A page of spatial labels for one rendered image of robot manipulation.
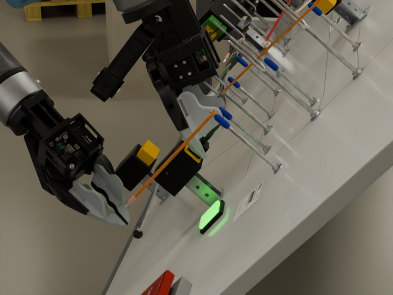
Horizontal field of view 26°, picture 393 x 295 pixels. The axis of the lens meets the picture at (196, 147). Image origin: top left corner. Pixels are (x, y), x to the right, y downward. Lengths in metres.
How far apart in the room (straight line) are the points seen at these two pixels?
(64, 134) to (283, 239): 0.44
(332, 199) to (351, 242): 0.86
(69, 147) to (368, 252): 0.69
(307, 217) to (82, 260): 2.31
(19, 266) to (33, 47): 2.41
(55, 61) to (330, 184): 4.24
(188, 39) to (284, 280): 0.60
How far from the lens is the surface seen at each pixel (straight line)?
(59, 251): 3.14
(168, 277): 0.96
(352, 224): 1.72
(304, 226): 0.81
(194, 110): 1.09
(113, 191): 1.19
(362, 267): 1.59
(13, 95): 1.20
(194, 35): 1.08
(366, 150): 0.80
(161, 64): 1.08
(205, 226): 1.09
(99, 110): 4.28
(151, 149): 1.48
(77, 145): 1.16
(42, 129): 1.17
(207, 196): 1.15
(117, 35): 4.27
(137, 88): 4.37
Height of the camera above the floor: 1.66
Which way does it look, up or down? 25 degrees down
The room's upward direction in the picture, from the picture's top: straight up
